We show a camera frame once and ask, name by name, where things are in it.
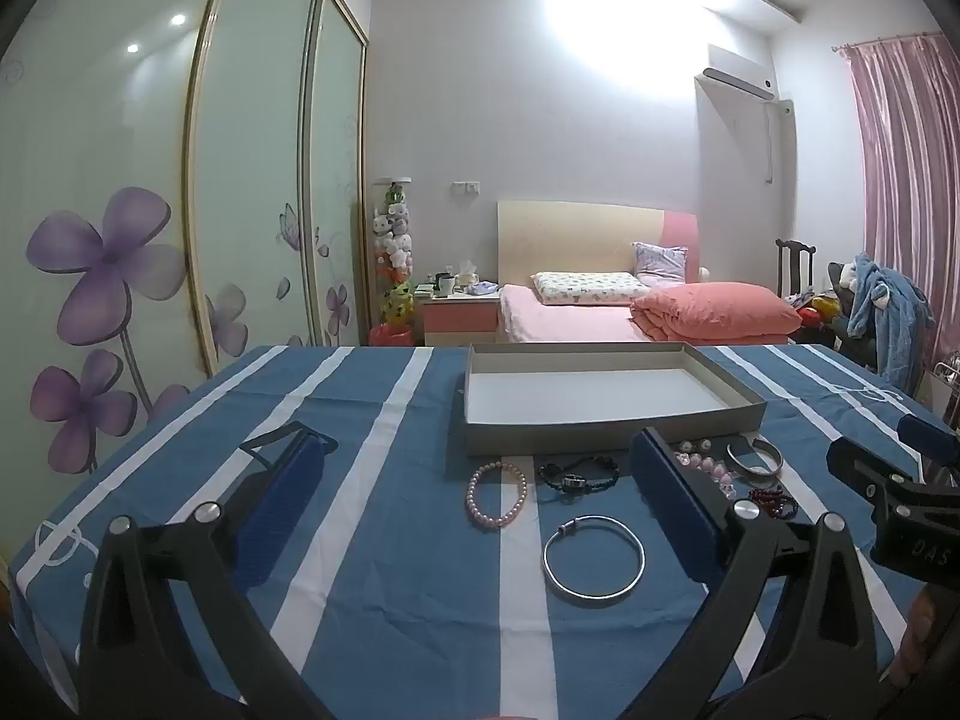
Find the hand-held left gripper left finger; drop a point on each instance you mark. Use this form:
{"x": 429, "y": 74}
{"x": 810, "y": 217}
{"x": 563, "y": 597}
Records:
{"x": 279, "y": 510}

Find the light blue cloth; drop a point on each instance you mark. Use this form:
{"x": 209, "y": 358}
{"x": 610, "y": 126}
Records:
{"x": 481, "y": 287}

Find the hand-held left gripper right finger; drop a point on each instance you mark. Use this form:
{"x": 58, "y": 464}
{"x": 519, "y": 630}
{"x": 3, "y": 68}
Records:
{"x": 675, "y": 510}

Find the thin silver bangle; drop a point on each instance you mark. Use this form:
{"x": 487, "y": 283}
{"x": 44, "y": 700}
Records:
{"x": 576, "y": 524}

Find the plush toy column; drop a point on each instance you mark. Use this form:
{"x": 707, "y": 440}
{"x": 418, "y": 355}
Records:
{"x": 394, "y": 255}

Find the white pipe cover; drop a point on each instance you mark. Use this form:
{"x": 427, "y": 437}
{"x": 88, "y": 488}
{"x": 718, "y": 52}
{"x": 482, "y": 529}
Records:
{"x": 780, "y": 135}

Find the dark wooden chair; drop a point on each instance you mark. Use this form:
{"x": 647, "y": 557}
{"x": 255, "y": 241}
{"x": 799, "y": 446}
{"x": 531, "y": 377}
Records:
{"x": 793, "y": 262}

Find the white printed pillow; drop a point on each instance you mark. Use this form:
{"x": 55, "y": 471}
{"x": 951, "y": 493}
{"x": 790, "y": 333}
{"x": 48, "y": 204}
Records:
{"x": 585, "y": 287}

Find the white mug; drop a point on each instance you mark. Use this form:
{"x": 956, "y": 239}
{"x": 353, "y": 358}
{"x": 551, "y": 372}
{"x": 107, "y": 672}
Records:
{"x": 447, "y": 284}

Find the pink curtain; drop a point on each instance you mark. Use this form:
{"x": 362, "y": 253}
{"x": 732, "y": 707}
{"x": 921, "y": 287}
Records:
{"x": 907, "y": 180}

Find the red yellow toys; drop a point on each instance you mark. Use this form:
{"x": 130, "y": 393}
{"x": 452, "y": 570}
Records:
{"x": 817, "y": 309}

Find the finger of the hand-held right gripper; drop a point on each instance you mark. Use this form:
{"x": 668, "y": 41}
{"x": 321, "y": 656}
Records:
{"x": 930, "y": 435}
{"x": 855, "y": 461}

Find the beige pink headboard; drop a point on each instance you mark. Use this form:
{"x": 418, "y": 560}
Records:
{"x": 570, "y": 240}

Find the blue garment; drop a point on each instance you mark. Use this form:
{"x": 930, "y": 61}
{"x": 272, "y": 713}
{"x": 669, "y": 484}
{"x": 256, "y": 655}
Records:
{"x": 892, "y": 307}

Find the blue white striped cloth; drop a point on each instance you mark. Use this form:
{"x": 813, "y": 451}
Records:
{"x": 390, "y": 480}

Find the folded pink duvet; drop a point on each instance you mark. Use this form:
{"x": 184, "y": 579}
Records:
{"x": 712, "y": 311}

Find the floral glass wardrobe door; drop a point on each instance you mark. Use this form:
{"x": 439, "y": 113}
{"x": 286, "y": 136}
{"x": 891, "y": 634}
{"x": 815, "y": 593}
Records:
{"x": 255, "y": 165}
{"x": 336, "y": 180}
{"x": 97, "y": 165}

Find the purple pillow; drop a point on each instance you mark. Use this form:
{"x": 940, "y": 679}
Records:
{"x": 660, "y": 259}

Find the grey cardboard box tray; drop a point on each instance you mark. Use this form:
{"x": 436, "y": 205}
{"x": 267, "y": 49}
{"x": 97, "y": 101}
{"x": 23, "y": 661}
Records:
{"x": 600, "y": 397}

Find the pink white nightstand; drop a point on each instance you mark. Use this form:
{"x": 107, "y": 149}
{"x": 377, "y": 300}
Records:
{"x": 457, "y": 315}

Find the red bag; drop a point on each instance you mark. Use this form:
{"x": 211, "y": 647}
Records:
{"x": 390, "y": 334}

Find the pink bed mattress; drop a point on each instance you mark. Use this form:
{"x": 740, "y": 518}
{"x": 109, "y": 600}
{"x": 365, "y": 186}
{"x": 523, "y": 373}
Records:
{"x": 562, "y": 319}

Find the wall socket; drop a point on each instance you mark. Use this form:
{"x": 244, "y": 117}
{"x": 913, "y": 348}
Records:
{"x": 466, "y": 186}

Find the white air conditioner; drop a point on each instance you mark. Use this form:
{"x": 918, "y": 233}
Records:
{"x": 739, "y": 75}

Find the tissue box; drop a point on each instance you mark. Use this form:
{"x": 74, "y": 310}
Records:
{"x": 466, "y": 274}

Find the metal rack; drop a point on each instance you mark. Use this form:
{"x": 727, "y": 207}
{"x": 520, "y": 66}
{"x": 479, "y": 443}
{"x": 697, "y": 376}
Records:
{"x": 946, "y": 386}

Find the grey plush toy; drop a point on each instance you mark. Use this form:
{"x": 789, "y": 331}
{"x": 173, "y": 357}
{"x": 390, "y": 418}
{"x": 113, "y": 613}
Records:
{"x": 844, "y": 276}

